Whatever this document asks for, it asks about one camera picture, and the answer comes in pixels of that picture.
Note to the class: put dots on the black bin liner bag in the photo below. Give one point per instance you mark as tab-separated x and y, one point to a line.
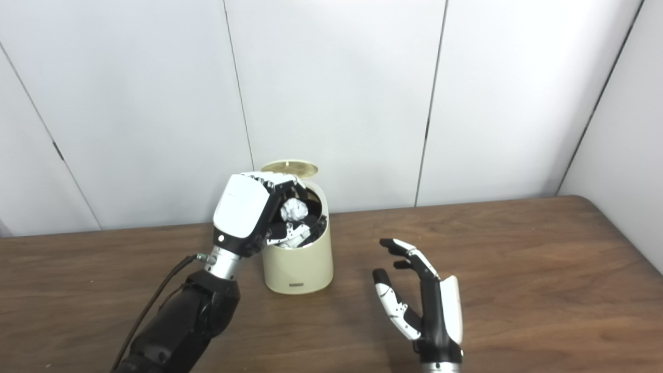
315	204

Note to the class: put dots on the cream-colored desktop bin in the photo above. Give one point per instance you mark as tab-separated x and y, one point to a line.
298	269

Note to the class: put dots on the white paper ball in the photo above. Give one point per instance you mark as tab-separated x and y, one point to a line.
293	210

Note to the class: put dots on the cream round bin lid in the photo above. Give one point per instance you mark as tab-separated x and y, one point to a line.
290	167

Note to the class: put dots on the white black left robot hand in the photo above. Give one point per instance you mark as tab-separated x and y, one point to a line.
241	207

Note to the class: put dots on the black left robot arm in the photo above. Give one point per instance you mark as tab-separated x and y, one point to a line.
181	326

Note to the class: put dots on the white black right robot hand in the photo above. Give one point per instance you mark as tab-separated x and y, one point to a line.
440	311

